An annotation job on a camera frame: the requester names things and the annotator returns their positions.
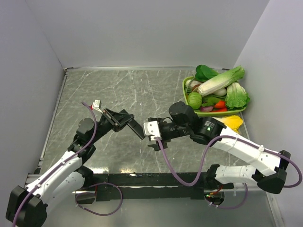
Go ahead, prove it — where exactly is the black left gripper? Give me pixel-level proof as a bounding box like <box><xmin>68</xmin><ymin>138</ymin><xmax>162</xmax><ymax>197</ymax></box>
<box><xmin>89</xmin><ymin>107</ymin><xmax>134</xmax><ymax>144</ymax></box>

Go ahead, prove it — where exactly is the black remote control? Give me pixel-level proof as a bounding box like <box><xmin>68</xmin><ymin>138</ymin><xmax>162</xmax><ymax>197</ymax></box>
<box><xmin>119</xmin><ymin>109</ymin><xmax>145</xmax><ymax>140</ymax></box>

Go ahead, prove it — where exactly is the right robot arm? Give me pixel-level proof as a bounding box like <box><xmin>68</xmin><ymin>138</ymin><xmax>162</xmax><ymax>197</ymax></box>
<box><xmin>143</xmin><ymin>102</ymin><xmax>291</xmax><ymax>194</ymax></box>

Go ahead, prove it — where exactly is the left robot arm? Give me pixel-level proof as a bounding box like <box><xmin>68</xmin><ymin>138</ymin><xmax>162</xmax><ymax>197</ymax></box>
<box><xmin>6</xmin><ymin>109</ymin><xmax>144</xmax><ymax>227</ymax></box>

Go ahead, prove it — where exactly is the green vegetable basket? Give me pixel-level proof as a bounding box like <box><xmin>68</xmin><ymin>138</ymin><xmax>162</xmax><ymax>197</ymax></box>
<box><xmin>182</xmin><ymin>76</ymin><xmax>247</xmax><ymax>117</ymax></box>

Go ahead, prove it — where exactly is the round green cabbage toy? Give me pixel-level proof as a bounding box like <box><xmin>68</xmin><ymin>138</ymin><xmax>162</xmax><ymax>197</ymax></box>
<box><xmin>187</xmin><ymin>92</ymin><xmax>202</xmax><ymax>110</ymax></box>

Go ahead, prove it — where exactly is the purple onion toy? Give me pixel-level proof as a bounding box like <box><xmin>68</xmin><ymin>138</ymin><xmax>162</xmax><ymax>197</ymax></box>
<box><xmin>200</xmin><ymin>106</ymin><xmax>214</xmax><ymax>113</ymax></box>

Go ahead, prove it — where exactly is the white mushroom toy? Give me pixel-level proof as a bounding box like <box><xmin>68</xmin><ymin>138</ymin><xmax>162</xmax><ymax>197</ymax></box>
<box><xmin>185</xmin><ymin>79</ymin><xmax>202</xmax><ymax>90</ymax></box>

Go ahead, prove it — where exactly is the orange carrot toy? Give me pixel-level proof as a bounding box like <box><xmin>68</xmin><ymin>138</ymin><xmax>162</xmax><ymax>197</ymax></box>
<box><xmin>214</xmin><ymin>101</ymin><xmax>226</xmax><ymax>109</ymax></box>

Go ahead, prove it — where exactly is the red chili toy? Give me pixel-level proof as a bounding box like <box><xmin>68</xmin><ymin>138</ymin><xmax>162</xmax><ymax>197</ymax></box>
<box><xmin>212</xmin><ymin>108</ymin><xmax>228</xmax><ymax>112</ymax></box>

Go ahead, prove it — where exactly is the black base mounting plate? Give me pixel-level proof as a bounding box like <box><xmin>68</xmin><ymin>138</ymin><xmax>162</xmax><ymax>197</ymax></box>
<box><xmin>81</xmin><ymin>172</ymin><xmax>234</xmax><ymax>201</ymax></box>

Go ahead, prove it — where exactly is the white radish toy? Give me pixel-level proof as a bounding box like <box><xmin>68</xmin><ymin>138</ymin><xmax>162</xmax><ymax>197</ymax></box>
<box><xmin>213</xmin><ymin>88</ymin><xmax>227</xmax><ymax>96</ymax></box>

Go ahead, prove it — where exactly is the yellow cabbage toy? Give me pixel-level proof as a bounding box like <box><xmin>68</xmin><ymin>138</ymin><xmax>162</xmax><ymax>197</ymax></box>
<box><xmin>216</xmin><ymin>115</ymin><xmax>244</xmax><ymax>133</ymax></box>

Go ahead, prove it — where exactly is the dark green spinach toy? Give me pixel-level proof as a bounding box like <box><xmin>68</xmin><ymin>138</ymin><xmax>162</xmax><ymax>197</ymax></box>
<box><xmin>195</xmin><ymin>65</ymin><xmax>219</xmax><ymax>82</ymax></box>

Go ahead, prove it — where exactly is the large napa cabbage toy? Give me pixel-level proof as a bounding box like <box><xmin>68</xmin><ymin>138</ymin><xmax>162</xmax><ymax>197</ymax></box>
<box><xmin>198</xmin><ymin>66</ymin><xmax>245</xmax><ymax>96</ymax></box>

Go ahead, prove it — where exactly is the green leafy lettuce toy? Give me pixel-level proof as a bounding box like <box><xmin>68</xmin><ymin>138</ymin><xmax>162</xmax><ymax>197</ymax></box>
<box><xmin>225</xmin><ymin>82</ymin><xmax>250</xmax><ymax>110</ymax></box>

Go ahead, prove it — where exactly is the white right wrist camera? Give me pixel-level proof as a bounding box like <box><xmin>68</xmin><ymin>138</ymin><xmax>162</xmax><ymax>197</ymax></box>
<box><xmin>143</xmin><ymin>121</ymin><xmax>162</xmax><ymax>141</ymax></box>

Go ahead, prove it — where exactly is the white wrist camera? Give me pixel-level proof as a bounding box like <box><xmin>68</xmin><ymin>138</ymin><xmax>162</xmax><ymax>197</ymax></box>
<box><xmin>143</xmin><ymin>121</ymin><xmax>162</xmax><ymax>141</ymax></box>
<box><xmin>90</xmin><ymin>99</ymin><xmax>103</xmax><ymax>114</ymax></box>

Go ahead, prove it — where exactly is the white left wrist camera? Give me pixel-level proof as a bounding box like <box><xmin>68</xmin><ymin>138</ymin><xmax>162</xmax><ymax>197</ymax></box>
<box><xmin>90</xmin><ymin>99</ymin><xmax>103</xmax><ymax>114</ymax></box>

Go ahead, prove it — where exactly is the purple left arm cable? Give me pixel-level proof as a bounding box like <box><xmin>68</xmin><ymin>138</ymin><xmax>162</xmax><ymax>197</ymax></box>
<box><xmin>11</xmin><ymin>101</ymin><xmax>124</xmax><ymax>227</ymax></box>

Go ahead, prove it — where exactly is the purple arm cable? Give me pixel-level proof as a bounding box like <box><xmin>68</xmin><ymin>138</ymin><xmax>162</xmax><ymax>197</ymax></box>
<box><xmin>155</xmin><ymin>135</ymin><xmax>303</xmax><ymax>210</ymax></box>
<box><xmin>11</xmin><ymin>101</ymin><xmax>124</xmax><ymax>227</ymax></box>

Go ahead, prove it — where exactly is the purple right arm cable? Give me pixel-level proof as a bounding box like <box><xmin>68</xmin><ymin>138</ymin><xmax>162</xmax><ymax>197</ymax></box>
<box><xmin>155</xmin><ymin>135</ymin><xmax>303</xmax><ymax>210</ymax></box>

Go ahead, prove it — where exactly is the aluminium frame rail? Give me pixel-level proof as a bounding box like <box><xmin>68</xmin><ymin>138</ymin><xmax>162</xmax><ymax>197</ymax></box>
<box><xmin>22</xmin><ymin>172</ymin><xmax>274</xmax><ymax>194</ymax></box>

